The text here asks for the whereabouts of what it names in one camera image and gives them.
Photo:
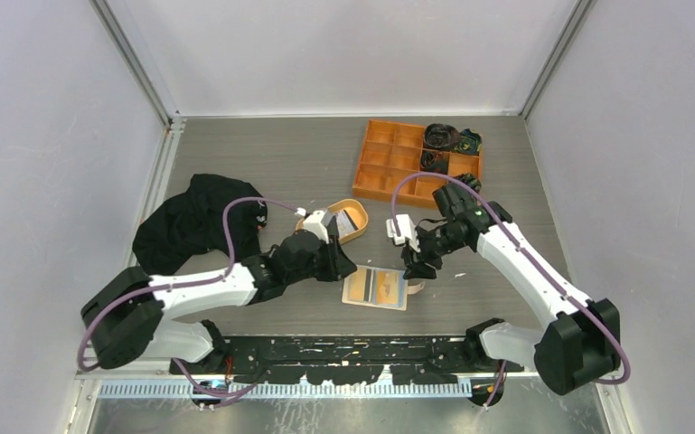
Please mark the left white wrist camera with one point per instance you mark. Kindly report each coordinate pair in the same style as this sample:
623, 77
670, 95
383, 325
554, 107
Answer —
322, 224

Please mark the dark rolled tie top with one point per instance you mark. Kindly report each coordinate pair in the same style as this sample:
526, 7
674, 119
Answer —
442, 137

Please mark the dark rolled tie middle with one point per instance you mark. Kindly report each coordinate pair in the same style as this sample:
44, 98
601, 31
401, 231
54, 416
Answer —
434, 161

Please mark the orange credit card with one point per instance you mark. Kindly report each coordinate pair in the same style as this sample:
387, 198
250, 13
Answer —
359, 287

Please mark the dark rolled tie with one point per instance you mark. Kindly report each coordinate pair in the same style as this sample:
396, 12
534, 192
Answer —
434, 161
442, 137

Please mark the beige leather card holder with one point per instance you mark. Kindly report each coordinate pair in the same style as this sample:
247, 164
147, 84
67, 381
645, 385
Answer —
411, 287

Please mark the yellow oval tray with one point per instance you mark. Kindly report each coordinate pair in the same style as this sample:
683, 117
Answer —
355, 209

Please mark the orange compartment organizer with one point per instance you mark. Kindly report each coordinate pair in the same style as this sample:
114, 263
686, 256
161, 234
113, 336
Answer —
390, 152

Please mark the green patterned rolled tie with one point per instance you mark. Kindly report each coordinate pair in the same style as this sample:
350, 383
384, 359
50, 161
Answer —
470, 143

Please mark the black cloth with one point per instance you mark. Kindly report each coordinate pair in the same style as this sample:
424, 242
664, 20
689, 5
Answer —
190, 223

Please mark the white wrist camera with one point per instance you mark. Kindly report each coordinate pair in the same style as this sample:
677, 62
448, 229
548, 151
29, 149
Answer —
402, 232
322, 224

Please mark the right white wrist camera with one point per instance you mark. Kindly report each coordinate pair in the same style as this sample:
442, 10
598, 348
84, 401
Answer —
402, 232

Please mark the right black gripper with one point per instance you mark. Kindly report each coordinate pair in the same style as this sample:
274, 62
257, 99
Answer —
415, 260

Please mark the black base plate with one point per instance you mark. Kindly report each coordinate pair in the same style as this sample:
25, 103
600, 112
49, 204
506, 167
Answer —
344, 360

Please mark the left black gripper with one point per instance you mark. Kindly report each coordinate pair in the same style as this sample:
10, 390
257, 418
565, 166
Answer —
336, 260

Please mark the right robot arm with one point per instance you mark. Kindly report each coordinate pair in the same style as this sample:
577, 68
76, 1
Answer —
578, 341

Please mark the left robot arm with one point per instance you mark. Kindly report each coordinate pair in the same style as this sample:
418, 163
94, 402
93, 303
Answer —
137, 314

